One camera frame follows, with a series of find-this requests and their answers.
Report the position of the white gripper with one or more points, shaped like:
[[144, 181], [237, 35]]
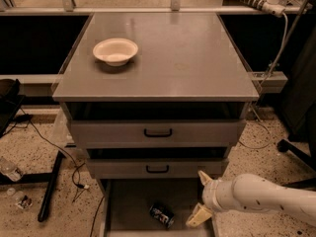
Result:
[[209, 195]]

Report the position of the blue pepsi can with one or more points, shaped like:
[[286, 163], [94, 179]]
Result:
[[162, 213]]

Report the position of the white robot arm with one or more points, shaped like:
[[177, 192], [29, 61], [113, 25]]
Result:
[[253, 194]]

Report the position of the grey bottom drawer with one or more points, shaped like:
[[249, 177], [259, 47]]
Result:
[[128, 203]]

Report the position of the grey drawer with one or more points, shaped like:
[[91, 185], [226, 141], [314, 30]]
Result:
[[155, 163], [128, 203], [155, 124]]

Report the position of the grey middle drawer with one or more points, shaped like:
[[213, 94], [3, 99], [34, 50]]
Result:
[[155, 163]]

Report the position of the grey drawer cabinet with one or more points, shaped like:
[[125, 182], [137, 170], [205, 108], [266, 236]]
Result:
[[182, 57]]

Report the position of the grey top drawer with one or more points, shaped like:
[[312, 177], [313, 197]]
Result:
[[155, 124]]

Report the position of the black chair base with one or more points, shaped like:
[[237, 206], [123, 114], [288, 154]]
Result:
[[310, 184]]

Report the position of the white paper bowl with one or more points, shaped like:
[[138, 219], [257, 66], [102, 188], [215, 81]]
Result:
[[115, 52]]

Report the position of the small floor litter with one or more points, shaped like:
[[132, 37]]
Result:
[[21, 200]]

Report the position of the clear plastic bottle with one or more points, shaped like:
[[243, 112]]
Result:
[[10, 170]]

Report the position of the white power strip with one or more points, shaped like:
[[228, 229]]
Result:
[[268, 6]]

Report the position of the black table leg frame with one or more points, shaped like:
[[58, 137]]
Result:
[[48, 178]]

